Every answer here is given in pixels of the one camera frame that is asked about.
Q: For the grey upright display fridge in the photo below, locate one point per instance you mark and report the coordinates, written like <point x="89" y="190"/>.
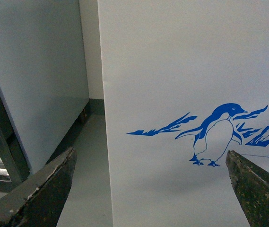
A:
<point x="43" y="83"/>

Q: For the white blue chest freezer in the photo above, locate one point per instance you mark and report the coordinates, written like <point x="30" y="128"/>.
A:
<point x="185" y="81"/>

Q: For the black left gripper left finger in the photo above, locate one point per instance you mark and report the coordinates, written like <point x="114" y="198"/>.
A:
<point x="39" y="201"/>

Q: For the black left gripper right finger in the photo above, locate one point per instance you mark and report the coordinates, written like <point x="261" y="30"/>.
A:
<point x="250" y="184"/>

